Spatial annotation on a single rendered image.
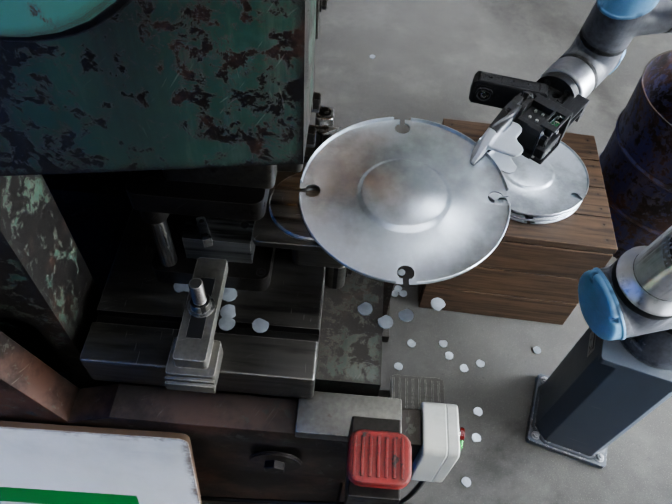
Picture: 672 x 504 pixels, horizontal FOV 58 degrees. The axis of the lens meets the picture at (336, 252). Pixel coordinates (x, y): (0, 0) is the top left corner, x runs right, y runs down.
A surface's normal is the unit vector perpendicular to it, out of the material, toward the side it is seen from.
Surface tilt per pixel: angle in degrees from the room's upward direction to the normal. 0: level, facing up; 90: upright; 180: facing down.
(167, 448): 78
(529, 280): 90
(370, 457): 0
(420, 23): 0
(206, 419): 0
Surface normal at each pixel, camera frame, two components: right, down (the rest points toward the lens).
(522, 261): -0.11, 0.80
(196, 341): 0.05, -0.59
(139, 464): -0.04, 0.66
